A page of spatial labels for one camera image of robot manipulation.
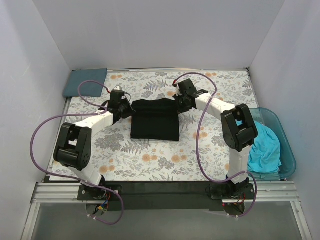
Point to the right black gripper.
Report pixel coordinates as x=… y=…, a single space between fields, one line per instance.
x=180 y=102

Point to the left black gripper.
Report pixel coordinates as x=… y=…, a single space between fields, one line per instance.
x=127 y=109

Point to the black t-shirt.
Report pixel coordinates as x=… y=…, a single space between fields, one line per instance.
x=155 y=120

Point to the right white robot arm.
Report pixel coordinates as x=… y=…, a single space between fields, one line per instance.
x=238 y=130

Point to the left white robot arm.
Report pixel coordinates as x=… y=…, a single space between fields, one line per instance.
x=74 y=143

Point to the floral patterned table mat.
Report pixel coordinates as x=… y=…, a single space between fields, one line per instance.
x=119 y=158

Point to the turquoise t-shirt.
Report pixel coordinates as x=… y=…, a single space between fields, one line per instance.
x=265 y=153

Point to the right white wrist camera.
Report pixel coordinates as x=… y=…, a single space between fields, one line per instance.
x=177 y=89

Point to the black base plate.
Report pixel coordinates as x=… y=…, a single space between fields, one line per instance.
x=177 y=195

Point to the aluminium frame rail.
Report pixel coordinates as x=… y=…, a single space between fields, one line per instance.
x=267 y=191

